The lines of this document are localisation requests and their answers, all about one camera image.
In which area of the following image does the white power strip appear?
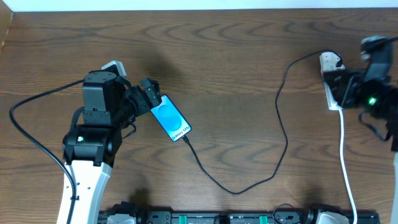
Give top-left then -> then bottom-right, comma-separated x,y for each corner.
320,51 -> 345,111

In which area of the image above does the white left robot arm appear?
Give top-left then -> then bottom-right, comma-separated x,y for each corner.
57,70 -> 161,223

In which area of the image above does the black charger cable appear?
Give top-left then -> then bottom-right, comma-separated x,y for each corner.
182,49 -> 345,195

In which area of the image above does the blue smartphone lit screen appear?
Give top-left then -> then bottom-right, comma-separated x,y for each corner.
150,95 -> 192,142

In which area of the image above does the white power cord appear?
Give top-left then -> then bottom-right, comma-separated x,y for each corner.
338,108 -> 359,224

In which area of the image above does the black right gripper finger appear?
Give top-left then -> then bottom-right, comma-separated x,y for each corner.
323,70 -> 354,84
326,82 -> 350,108

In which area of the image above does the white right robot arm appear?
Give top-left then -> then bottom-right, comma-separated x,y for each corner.
322,70 -> 397,223

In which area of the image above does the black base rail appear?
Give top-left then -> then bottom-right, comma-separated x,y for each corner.
98,202 -> 381,224

